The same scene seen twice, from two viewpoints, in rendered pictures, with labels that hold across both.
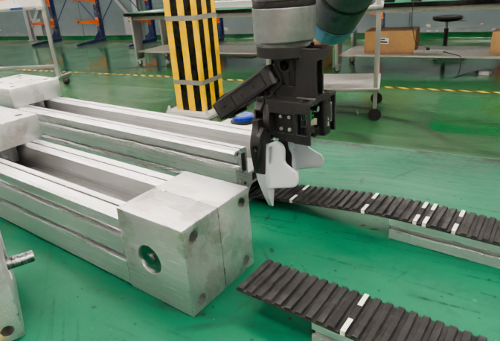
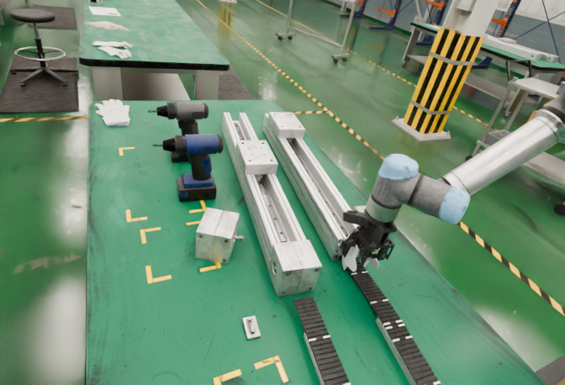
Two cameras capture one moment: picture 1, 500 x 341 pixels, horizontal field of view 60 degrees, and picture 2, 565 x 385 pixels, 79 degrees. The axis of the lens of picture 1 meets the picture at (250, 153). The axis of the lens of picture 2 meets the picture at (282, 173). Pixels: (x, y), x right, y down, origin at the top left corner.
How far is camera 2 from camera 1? 0.49 m
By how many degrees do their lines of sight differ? 28
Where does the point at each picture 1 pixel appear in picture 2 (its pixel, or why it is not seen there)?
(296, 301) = (306, 319)
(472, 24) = not seen: outside the picture
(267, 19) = (371, 204)
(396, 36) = not seen: outside the picture
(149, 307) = (266, 282)
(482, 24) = not seen: outside the picture
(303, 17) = (386, 213)
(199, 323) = (277, 300)
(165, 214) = (285, 259)
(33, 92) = (290, 133)
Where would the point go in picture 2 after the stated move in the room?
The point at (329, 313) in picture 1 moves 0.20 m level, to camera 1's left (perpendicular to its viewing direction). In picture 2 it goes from (311, 331) to (242, 280)
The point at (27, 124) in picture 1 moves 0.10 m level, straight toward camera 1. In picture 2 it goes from (272, 166) to (267, 183)
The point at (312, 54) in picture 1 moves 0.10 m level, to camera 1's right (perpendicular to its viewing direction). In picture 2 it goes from (382, 229) to (424, 252)
